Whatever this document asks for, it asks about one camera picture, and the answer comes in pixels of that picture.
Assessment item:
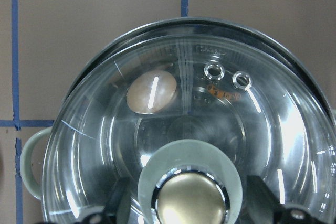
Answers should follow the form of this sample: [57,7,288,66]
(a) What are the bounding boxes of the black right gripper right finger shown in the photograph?
[246,175,285,223]

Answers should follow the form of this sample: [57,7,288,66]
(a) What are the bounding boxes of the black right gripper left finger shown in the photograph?
[103,177,131,223]

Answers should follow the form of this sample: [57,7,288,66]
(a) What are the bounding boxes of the glass pot lid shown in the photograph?
[41,23,336,224]

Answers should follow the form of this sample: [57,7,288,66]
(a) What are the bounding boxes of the brown egg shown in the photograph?
[127,70,177,114]

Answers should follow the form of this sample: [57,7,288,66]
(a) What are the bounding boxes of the pale green electric pot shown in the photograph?
[20,17,336,224]

